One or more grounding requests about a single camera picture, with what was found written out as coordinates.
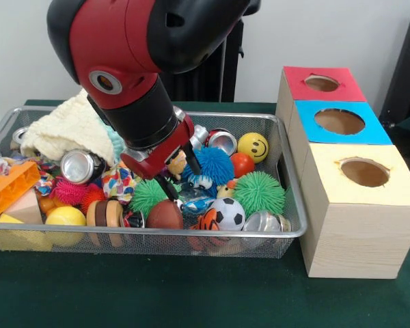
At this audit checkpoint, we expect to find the brown toy football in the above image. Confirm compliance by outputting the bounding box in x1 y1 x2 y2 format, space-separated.
148 200 185 230

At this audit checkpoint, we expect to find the shiny silver can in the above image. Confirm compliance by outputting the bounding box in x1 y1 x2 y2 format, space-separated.
60 149 105 185

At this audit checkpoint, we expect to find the pink spiky ball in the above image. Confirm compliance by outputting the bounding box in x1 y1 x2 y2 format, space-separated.
53 178 90 206

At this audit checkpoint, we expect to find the red-rimmed silver can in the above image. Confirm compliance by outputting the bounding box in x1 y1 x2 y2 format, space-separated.
206 128 238 156

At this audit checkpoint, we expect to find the cream knitted cloth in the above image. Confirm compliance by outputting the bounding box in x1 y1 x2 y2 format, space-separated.
20 90 117 163

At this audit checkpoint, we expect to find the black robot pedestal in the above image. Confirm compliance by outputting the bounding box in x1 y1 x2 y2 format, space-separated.
161 0 260 103

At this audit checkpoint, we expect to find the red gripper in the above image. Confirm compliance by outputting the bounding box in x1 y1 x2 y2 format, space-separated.
120 116 202 203

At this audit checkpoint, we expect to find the crushed silver can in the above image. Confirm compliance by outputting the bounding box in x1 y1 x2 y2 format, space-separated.
12 126 31 148

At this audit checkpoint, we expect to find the large blue spiky ball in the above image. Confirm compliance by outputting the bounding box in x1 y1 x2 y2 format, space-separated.
190 147 235 188

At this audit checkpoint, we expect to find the yellow tennis ball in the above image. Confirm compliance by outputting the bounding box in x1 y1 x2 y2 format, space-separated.
45 206 87 247

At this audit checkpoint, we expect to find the green spiky ball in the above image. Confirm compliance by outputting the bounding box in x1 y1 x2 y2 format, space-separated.
234 171 286 217

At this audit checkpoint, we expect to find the green furry googly-eyed toy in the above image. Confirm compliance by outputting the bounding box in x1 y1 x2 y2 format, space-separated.
130 179 172 218

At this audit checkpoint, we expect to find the small soccer ball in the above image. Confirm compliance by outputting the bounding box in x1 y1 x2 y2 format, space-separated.
210 197 246 232

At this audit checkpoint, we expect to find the orange toy brick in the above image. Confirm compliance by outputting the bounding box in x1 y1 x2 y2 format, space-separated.
0 161 42 223

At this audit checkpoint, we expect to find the clear mesh bin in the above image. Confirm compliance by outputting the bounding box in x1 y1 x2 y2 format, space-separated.
0 105 308 259

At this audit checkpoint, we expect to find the colourful patterned cloth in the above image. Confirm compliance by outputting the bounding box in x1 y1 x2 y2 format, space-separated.
101 163 136 204

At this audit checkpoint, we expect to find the wooden box with three holes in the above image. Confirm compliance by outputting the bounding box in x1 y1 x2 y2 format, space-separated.
276 66 410 279

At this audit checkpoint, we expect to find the mint green cloth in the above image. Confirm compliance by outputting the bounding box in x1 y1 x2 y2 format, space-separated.
106 126 127 162

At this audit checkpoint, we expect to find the yellow smiley ball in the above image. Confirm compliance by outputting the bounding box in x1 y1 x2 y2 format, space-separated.
237 132 269 165

